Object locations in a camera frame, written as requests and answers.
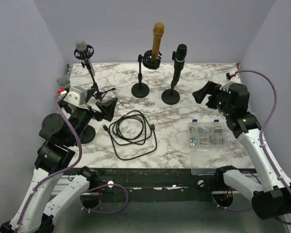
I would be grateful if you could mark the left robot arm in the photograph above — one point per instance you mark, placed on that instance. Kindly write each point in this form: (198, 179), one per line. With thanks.
(64, 133)

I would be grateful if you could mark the clear plastic screw box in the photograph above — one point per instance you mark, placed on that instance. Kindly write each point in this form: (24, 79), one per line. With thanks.
(209, 148)

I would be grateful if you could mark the black round base stand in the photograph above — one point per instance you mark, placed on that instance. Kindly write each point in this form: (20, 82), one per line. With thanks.
(79, 119)

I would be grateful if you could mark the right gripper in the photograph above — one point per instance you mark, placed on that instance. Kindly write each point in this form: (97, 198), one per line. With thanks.
(209, 88)

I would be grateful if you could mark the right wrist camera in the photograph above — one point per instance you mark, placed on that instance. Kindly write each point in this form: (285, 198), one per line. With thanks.
(232, 78)

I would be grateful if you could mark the black tripod shock mount stand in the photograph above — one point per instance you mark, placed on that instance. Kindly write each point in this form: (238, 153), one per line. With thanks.
(98, 95)

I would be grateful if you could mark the black microphone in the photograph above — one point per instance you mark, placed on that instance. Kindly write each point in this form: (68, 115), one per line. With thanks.
(178, 57)

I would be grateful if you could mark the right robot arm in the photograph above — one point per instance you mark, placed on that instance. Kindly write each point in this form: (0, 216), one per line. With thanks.
(271, 197)

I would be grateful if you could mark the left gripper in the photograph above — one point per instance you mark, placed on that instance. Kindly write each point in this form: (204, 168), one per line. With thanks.
(107, 108)

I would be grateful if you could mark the gold microphone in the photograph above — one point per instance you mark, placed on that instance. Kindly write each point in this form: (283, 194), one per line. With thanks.
(158, 32)

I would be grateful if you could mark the black clip microphone stand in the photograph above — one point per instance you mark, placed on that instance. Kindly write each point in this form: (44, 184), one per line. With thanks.
(170, 96)

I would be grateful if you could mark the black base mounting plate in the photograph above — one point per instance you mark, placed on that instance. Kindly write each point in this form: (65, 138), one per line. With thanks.
(154, 185)

